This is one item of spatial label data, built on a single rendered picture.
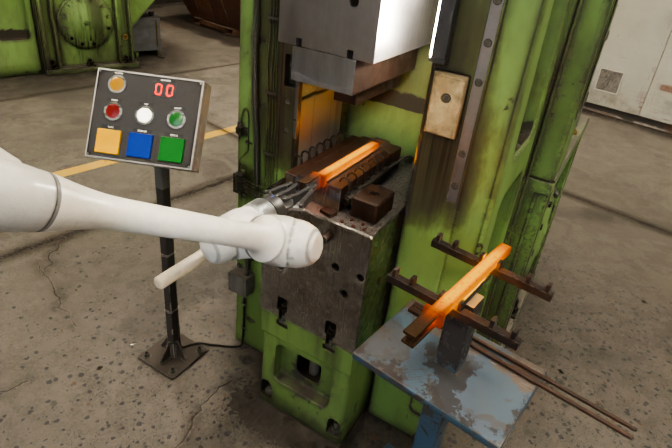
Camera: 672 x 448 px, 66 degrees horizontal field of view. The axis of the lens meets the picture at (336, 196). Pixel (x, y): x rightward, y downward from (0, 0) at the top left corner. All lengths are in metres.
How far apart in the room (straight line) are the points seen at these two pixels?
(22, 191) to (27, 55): 5.19
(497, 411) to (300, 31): 1.06
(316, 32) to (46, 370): 1.71
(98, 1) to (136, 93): 4.35
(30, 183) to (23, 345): 1.73
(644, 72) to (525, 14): 5.17
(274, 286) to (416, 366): 0.60
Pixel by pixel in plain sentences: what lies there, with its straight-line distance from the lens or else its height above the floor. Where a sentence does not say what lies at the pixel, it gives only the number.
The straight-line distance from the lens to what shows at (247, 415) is 2.15.
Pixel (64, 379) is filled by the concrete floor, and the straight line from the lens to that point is 2.39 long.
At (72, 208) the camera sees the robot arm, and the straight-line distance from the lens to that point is 0.95.
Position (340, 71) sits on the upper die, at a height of 1.33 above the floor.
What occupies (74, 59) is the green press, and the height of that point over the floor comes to 0.13.
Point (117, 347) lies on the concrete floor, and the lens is 2.46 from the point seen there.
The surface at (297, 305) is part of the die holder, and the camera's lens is 1.74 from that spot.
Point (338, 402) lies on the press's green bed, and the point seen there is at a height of 0.22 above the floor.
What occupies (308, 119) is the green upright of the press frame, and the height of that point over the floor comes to 1.08.
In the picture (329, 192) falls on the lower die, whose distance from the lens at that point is 1.53.
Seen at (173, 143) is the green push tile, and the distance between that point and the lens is 1.67.
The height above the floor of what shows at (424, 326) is 1.00.
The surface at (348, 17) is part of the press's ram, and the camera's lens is 1.37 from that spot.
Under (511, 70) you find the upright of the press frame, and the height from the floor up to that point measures 1.39.
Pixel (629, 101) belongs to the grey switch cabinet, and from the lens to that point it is 6.57.
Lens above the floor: 1.68
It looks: 28 degrees down
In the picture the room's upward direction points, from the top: 6 degrees clockwise
